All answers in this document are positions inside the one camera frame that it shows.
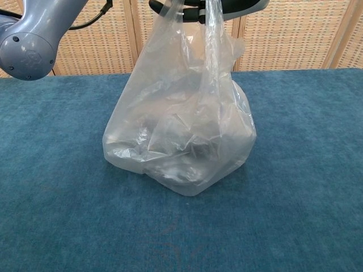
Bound blue carpet table mat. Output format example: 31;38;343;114
0;67;363;272

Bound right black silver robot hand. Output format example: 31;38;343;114
149;0;271;24

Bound translucent white plastic bag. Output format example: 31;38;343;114
102;0;258;197

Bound woven bamboo folding screen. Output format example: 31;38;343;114
50;0;363;77

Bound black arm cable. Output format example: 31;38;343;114
69;0;115;31

